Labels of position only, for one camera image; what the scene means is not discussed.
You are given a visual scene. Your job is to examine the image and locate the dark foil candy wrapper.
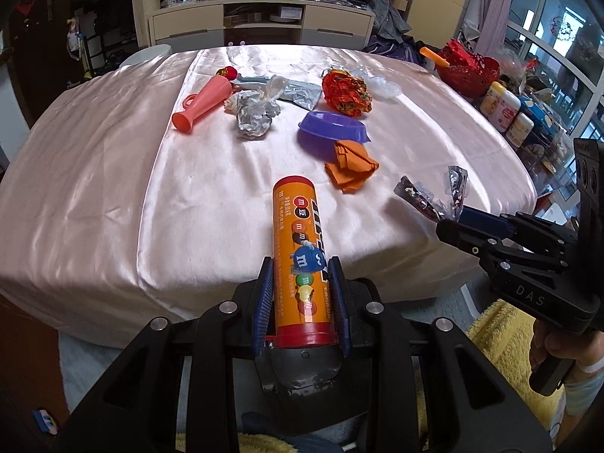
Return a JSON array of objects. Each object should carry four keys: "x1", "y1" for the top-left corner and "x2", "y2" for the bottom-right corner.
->
[{"x1": 393, "y1": 166, "x2": 468, "y2": 223}]

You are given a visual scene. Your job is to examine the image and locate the orange candy tube red caps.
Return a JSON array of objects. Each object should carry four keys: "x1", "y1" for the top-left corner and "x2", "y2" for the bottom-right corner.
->
[{"x1": 272, "y1": 176, "x2": 338, "y2": 349}]

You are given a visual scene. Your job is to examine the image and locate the orange paper napkin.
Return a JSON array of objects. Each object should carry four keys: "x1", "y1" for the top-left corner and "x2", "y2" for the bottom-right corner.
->
[{"x1": 325, "y1": 140, "x2": 379, "y2": 194}]

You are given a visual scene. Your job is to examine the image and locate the purple plastic bowl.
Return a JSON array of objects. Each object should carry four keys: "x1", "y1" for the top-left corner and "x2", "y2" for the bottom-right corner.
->
[{"x1": 297, "y1": 111, "x2": 371, "y2": 160}]

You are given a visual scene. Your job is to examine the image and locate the clear plastic bag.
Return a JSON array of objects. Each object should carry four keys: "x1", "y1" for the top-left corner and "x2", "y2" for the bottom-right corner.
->
[{"x1": 351, "y1": 68, "x2": 402, "y2": 101}]

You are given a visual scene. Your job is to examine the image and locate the red orange wrapper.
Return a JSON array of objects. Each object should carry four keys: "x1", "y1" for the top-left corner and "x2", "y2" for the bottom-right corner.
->
[{"x1": 322, "y1": 69, "x2": 373, "y2": 118}]

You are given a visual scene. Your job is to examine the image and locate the grey-blue snack packet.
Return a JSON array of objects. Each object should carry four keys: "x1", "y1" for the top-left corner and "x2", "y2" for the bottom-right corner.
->
[{"x1": 233, "y1": 76, "x2": 322, "y2": 111}]

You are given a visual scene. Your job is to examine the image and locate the silver foil wrapper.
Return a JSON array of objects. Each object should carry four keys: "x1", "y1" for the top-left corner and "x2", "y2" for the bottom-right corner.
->
[{"x1": 223, "y1": 76, "x2": 289, "y2": 139}]

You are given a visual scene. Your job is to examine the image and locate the pink plastic horn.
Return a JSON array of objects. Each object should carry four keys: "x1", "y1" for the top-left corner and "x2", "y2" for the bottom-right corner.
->
[{"x1": 171, "y1": 75, "x2": 233, "y2": 134}]

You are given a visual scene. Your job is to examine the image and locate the person's right hand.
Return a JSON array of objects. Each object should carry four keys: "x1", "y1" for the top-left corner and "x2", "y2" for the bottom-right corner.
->
[{"x1": 529, "y1": 320, "x2": 603, "y2": 374}]

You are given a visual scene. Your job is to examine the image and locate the yellow fuzzy blanket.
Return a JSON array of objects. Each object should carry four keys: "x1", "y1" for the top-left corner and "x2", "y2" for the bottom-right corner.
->
[{"x1": 176, "y1": 299, "x2": 561, "y2": 438}]

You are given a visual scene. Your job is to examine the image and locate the white yellow label bottle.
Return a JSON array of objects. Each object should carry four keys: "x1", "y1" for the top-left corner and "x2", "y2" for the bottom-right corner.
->
[{"x1": 505, "y1": 112, "x2": 535, "y2": 150}]

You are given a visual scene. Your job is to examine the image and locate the white red label bottle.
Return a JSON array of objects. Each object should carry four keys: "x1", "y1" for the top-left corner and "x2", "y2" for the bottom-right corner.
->
[{"x1": 489, "y1": 90, "x2": 521, "y2": 134}]

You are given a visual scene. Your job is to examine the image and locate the white supplement bottle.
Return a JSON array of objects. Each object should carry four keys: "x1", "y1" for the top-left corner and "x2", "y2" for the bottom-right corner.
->
[{"x1": 479, "y1": 81, "x2": 507, "y2": 118}]

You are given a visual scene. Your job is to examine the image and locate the pink satin tablecloth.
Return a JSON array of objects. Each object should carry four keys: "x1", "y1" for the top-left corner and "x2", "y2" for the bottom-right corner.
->
[{"x1": 1, "y1": 45, "x2": 536, "y2": 348}]

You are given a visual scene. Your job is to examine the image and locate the orange stick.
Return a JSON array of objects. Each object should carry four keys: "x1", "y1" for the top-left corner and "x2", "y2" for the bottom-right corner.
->
[{"x1": 420, "y1": 46, "x2": 450, "y2": 69}]

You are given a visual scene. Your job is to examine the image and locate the purple bag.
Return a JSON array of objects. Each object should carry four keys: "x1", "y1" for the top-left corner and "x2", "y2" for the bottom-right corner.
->
[{"x1": 362, "y1": 35, "x2": 426, "y2": 66}]

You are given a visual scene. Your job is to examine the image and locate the red ball ornament with tassel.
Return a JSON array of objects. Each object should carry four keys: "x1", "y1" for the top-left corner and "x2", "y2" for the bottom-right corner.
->
[{"x1": 216, "y1": 66, "x2": 239, "y2": 81}]

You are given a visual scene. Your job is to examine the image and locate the pink curtain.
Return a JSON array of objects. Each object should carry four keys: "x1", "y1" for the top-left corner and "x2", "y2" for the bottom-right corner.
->
[{"x1": 475, "y1": 0, "x2": 512, "y2": 56}]

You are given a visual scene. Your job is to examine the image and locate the beige tv cabinet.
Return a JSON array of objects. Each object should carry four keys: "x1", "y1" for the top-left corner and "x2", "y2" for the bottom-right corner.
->
[{"x1": 132, "y1": 0, "x2": 375, "y2": 52}]

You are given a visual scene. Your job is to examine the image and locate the white stool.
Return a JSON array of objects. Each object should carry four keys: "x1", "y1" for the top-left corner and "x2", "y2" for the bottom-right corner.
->
[{"x1": 120, "y1": 44, "x2": 172, "y2": 69}]

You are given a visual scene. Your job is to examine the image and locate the red wire basket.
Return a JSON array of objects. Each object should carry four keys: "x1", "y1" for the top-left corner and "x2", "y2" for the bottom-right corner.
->
[{"x1": 435, "y1": 39, "x2": 501, "y2": 99}]

